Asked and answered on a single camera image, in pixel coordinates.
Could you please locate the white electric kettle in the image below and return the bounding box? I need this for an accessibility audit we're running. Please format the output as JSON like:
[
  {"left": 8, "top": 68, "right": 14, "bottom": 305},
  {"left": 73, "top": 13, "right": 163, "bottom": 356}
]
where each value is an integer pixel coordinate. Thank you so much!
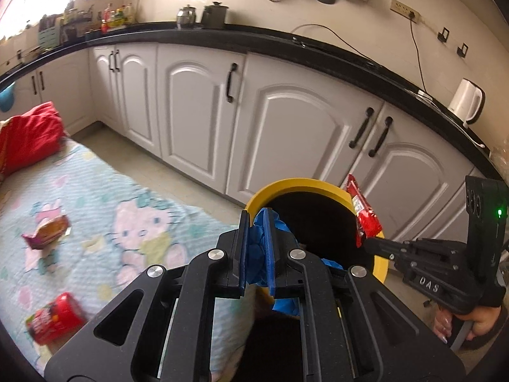
[{"left": 449, "top": 78, "right": 486, "bottom": 128}]

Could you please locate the blue wrapper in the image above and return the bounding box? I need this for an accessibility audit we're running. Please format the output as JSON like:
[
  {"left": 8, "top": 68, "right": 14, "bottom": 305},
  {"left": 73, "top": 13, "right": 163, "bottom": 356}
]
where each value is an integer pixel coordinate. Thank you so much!
[{"left": 246, "top": 207, "right": 345, "bottom": 316}]

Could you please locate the person's right hand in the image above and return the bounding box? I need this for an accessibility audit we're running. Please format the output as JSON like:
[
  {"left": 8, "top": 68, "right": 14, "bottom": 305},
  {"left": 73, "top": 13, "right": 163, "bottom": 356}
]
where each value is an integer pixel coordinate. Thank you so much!
[{"left": 435, "top": 306, "right": 502, "bottom": 345}]

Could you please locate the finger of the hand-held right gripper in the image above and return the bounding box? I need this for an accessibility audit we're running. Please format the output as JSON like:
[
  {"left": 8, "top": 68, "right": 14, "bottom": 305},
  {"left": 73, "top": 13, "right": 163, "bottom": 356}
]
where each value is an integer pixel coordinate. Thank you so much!
[
  {"left": 366, "top": 247, "right": 467, "bottom": 272},
  {"left": 365, "top": 237, "right": 468, "bottom": 254}
]

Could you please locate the cartoon cat printed blanket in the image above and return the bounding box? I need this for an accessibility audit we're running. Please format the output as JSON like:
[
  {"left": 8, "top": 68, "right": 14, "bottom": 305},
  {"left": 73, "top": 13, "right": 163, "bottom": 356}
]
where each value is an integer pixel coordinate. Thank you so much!
[{"left": 0, "top": 137, "right": 257, "bottom": 378}]

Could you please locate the red snack packet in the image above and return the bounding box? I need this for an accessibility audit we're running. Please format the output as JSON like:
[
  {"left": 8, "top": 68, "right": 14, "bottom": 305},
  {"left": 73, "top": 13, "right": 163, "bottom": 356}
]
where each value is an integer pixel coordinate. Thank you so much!
[{"left": 26, "top": 292, "right": 88, "bottom": 346}]

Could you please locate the pink orange snack packet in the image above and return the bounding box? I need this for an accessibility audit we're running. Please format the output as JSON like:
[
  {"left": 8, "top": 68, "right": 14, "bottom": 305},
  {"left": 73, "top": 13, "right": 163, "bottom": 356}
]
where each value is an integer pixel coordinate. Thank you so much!
[{"left": 21, "top": 214, "right": 71, "bottom": 251}]

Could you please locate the blue bowl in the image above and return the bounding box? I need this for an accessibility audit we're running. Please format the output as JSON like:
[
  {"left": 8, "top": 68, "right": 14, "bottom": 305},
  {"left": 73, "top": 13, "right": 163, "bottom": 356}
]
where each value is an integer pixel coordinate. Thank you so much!
[{"left": 0, "top": 83, "right": 17, "bottom": 113}]

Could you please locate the black kitchen countertop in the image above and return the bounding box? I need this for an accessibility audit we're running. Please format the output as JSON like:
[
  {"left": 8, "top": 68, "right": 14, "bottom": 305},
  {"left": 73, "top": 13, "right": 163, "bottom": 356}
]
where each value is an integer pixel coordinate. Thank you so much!
[{"left": 0, "top": 22, "right": 509, "bottom": 176}]

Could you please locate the black power cable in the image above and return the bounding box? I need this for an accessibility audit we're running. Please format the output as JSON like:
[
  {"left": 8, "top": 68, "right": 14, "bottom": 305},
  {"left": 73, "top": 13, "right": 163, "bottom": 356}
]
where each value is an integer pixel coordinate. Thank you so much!
[
  {"left": 289, "top": 24, "right": 376, "bottom": 65},
  {"left": 409, "top": 14, "right": 428, "bottom": 93}
]

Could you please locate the white cabinet door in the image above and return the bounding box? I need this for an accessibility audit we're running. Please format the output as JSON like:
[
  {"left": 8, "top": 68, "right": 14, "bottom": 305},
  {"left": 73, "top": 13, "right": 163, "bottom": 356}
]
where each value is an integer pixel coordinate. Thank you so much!
[
  {"left": 117, "top": 44, "right": 164, "bottom": 160},
  {"left": 226, "top": 53, "right": 386, "bottom": 211},
  {"left": 12, "top": 67, "right": 44, "bottom": 122},
  {"left": 89, "top": 46, "right": 124, "bottom": 138},
  {"left": 310, "top": 101, "right": 492, "bottom": 255},
  {"left": 38, "top": 50, "right": 96, "bottom": 134},
  {"left": 156, "top": 44, "right": 249, "bottom": 200}
]

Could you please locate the red chocolate bar wrapper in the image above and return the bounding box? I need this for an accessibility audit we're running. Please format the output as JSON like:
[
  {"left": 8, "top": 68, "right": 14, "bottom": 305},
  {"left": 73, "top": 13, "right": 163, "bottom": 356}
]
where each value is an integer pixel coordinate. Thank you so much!
[{"left": 345, "top": 174, "right": 383, "bottom": 247}]

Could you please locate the beige wall socket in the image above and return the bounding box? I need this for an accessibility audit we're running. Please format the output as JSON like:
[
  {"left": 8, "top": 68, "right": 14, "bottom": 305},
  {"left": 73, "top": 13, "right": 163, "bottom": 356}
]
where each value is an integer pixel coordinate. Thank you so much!
[{"left": 390, "top": 0, "right": 421, "bottom": 22}]

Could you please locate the dark green pot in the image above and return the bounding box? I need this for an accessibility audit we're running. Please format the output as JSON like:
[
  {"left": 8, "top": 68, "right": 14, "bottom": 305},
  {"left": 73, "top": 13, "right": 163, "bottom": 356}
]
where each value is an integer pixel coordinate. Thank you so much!
[{"left": 201, "top": 1, "right": 230, "bottom": 29}]

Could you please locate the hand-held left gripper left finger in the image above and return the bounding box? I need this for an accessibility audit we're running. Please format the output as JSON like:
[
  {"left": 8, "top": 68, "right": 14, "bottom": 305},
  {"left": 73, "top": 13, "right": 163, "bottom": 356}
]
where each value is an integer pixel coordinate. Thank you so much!
[{"left": 44, "top": 209, "right": 252, "bottom": 382}]

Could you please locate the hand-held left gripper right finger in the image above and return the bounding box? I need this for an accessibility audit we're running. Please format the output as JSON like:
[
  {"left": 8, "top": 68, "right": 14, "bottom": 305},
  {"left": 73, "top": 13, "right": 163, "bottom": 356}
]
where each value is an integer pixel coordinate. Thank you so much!
[{"left": 264, "top": 208, "right": 465, "bottom": 382}]

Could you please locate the teal utensil holder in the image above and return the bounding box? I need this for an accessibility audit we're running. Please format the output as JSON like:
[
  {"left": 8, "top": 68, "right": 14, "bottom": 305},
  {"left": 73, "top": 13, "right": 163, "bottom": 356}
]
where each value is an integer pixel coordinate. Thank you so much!
[{"left": 38, "top": 16, "right": 62, "bottom": 48}]

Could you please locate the red quilt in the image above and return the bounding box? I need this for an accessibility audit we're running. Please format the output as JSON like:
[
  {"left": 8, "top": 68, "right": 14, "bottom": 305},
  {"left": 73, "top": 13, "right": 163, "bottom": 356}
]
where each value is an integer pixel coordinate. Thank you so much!
[{"left": 0, "top": 101, "right": 66, "bottom": 178}]

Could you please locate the yellow trash bin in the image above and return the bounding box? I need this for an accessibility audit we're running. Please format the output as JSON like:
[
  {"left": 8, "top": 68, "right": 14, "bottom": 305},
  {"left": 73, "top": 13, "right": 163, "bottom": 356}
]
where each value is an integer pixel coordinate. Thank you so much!
[{"left": 243, "top": 178, "right": 389, "bottom": 301}]

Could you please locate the cluster of condiment bottles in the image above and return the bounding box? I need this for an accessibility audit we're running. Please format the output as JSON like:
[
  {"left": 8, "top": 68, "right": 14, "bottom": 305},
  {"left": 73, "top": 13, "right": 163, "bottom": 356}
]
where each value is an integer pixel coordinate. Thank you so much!
[{"left": 99, "top": 3, "right": 136, "bottom": 32}]

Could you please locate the steel teapot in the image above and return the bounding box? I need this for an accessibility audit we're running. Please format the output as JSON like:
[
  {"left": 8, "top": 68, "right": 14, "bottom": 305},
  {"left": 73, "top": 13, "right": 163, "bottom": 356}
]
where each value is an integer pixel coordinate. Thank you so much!
[{"left": 176, "top": 5, "right": 197, "bottom": 28}]

